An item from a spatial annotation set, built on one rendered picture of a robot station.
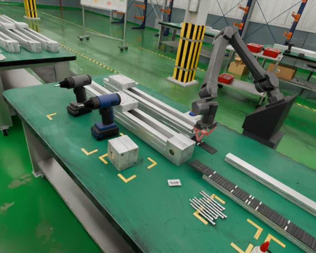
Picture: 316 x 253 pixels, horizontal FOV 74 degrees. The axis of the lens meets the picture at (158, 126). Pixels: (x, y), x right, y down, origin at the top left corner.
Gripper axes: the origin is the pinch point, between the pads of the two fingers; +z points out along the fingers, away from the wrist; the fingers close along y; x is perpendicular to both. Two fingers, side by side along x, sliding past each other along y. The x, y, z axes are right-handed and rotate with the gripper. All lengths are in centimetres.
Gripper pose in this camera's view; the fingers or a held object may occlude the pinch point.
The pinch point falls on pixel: (202, 136)
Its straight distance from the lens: 112.4
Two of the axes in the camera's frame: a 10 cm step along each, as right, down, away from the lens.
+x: 7.0, 4.5, -5.6
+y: -7.0, 2.9, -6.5
